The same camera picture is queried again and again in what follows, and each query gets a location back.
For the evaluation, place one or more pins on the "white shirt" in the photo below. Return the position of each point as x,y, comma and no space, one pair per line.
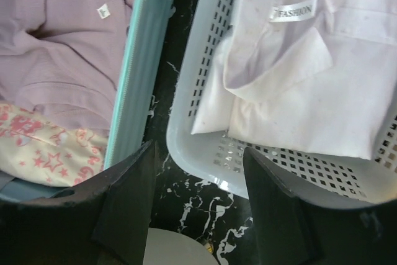
316,76

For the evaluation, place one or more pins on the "white perforated plastic basket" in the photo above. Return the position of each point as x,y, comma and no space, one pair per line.
279,165

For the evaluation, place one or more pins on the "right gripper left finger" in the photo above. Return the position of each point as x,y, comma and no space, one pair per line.
105,218

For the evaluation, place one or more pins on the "black marble pattern mat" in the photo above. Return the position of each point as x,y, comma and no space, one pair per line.
200,181

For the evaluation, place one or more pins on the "white round drum box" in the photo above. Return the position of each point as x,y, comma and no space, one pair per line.
170,248

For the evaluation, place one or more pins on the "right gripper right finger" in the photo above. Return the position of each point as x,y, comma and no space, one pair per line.
298,222

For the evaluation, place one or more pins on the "light blue hard-shell suitcase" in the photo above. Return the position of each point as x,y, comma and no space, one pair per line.
141,57

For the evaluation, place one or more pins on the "light purple knit top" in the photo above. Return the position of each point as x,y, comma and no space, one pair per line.
62,58

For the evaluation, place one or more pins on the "cream pink-print cloth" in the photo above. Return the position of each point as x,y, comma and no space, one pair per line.
36,150

